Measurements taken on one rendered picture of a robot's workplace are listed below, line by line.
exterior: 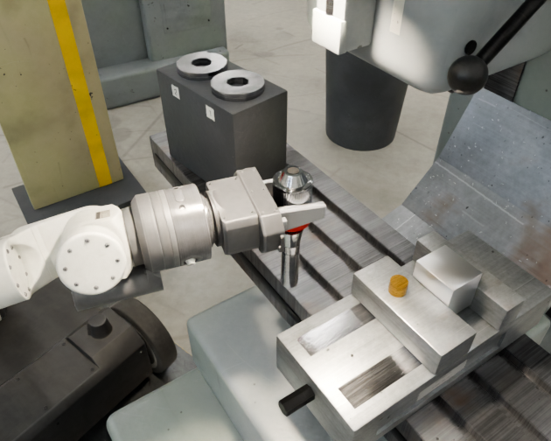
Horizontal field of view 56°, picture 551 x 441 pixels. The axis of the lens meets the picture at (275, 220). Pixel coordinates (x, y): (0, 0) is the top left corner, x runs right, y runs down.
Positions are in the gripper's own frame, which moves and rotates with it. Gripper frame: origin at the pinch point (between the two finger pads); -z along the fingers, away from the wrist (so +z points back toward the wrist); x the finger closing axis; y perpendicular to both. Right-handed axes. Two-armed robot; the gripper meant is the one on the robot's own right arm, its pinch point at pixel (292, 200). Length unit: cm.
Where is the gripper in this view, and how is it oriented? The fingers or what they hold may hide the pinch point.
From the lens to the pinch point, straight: 62.1
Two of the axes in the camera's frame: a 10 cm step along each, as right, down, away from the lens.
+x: -3.4, -6.2, 7.1
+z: -9.4, 2.2, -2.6
